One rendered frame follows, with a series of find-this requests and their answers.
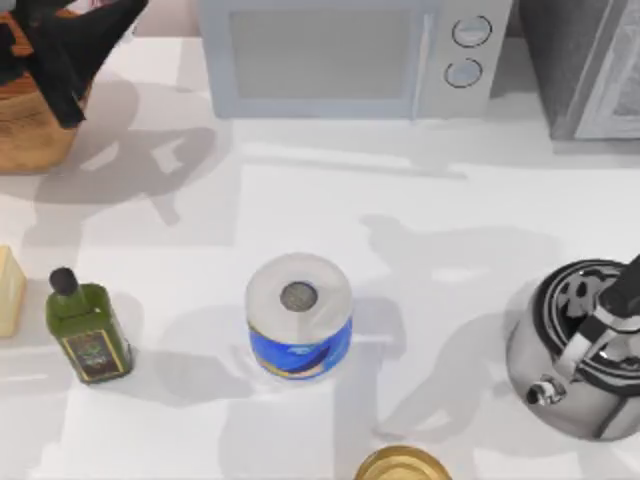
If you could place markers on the pale yellow box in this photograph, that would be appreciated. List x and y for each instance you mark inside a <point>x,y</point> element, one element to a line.
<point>9,295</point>

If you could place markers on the microwave oven door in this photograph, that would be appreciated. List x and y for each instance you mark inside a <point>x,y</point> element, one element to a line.
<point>320,55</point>

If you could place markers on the green bottle with black cap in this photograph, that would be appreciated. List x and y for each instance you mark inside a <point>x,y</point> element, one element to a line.
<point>92,335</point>

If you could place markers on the pale microwave oven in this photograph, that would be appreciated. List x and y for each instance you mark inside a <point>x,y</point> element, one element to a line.
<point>350,60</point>

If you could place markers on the paper roll in blue wrapper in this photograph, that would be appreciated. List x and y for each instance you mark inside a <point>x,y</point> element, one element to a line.
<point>300,325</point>

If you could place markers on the round microwave knob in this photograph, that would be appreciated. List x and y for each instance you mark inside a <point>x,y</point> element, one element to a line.
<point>472,30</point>
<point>464,73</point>

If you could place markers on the pale grey cabinet door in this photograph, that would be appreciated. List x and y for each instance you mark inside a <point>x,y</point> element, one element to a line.
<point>612,85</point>

